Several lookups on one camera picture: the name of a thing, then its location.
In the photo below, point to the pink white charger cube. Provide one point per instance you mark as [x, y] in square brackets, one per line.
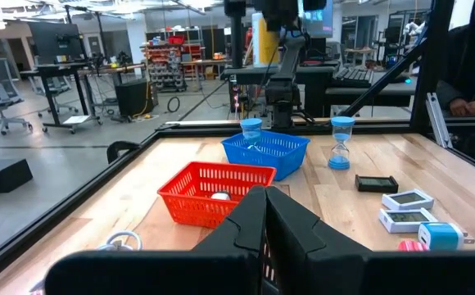
[413, 246]

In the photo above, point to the black clamp hook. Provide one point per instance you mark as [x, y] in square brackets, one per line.
[116, 146]

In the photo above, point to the blue capped hourglass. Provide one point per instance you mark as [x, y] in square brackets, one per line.
[251, 123]
[341, 163]

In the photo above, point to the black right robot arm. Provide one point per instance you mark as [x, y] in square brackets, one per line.
[282, 94]

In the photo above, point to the black digital clock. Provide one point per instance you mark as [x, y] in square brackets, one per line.
[376, 186]

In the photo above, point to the monitor with teal screen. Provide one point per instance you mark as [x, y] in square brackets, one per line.
[319, 22]

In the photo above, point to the red mesh plastic basket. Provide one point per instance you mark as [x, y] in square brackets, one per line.
[188, 205]

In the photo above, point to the black keyboard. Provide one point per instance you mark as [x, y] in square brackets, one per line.
[352, 75]

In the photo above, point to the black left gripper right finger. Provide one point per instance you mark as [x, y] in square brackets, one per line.
[364, 274]

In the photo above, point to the white digital clock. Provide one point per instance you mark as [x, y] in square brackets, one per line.
[407, 219]
[407, 198]

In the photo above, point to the black wood-top standing desk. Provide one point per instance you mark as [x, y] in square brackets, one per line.
[57, 69]

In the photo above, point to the black computer tower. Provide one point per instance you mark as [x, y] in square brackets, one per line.
[133, 98]

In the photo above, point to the black background monitor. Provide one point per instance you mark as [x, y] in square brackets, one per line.
[53, 41]

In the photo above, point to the blue mesh plastic basket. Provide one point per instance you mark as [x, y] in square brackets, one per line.
[274, 160]

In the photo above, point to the silver aluminium bracket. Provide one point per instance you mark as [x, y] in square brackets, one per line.
[438, 119]

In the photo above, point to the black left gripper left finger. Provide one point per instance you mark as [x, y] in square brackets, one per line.
[180, 274]

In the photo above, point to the blue white charger cube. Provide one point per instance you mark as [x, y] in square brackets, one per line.
[442, 236]

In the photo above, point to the black mesh plastic basket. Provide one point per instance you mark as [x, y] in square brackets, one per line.
[268, 264]

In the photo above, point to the shelf with red bins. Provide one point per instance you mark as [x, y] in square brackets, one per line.
[168, 61]

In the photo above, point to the black flat floor box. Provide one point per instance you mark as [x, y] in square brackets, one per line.
[0, 176]

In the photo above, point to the dark grey side desk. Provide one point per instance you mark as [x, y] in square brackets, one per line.
[385, 88]

